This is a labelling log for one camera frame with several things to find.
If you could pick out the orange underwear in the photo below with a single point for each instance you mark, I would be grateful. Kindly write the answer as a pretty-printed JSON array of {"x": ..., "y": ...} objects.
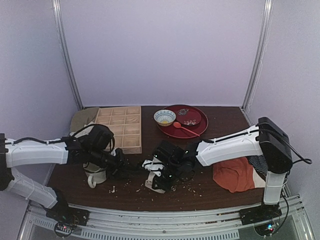
[{"x": 237, "y": 175}]

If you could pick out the red floral small plate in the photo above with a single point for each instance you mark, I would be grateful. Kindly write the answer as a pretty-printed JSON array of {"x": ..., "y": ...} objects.
[{"x": 188, "y": 116}]

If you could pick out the left aluminium frame post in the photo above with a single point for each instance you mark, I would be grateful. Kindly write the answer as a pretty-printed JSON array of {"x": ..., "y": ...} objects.
[{"x": 56, "y": 4}]

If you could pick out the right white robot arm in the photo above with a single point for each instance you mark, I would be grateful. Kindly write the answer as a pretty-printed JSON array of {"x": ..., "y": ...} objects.
[{"x": 264, "y": 138}]

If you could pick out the olive cloth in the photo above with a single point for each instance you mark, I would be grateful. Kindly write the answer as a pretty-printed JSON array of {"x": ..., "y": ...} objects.
[{"x": 82, "y": 118}]

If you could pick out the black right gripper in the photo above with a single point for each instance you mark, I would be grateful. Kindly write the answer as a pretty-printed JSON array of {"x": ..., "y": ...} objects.
[{"x": 160, "y": 175}]

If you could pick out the striped dark underwear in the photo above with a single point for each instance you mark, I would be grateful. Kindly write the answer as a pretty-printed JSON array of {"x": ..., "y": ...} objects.
[{"x": 259, "y": 163}]

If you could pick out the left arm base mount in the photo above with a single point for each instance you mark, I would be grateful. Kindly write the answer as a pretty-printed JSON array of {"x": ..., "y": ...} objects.
[{"x": 63, "y": 213}]

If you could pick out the red plastic spoon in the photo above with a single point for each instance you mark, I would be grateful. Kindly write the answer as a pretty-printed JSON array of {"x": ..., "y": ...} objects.
[{"x": 177, "y": 125}]

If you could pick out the wooden compartment tray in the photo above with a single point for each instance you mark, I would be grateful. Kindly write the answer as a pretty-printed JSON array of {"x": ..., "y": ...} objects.
[{"x": 125, "y": 123}]

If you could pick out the blue patterned bowl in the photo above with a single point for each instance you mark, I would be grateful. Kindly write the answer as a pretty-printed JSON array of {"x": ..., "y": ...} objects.
[{"x": 164, "y": 117}]

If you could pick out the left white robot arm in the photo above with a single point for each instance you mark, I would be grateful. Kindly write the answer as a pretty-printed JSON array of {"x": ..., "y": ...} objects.
[{"x": 32, "y": 151}]

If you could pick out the beige underwear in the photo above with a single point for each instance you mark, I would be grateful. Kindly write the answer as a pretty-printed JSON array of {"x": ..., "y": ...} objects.
[{"x": 155, "y": 168}]

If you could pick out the round red tray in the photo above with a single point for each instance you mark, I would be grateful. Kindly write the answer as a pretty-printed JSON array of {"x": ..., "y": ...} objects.
[{"x": 181, "y": 134}]

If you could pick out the white ceramic mug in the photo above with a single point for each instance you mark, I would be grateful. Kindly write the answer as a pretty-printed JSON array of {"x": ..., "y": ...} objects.
[{"x": 95, "y": 174}]

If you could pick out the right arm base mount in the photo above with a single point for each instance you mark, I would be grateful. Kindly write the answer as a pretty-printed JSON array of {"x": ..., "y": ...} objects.
[{"x": 260, "y": 213}]

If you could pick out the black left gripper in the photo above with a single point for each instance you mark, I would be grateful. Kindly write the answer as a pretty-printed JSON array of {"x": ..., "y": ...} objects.
[{"x": 120, "y": 163}]

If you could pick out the right aluminium frame post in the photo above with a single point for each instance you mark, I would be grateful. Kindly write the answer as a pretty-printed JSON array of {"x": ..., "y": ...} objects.
[{"x": 258, "y": 60}]

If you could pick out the aluminium frame post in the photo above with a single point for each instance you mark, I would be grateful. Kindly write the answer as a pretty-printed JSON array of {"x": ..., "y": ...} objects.
[
  {"x": 56, "y": 4},
  {"x": 258, "y": 60}
]

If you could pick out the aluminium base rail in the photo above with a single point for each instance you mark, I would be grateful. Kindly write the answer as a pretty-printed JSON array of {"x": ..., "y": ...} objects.
[{"x": 218, "y": 224}]

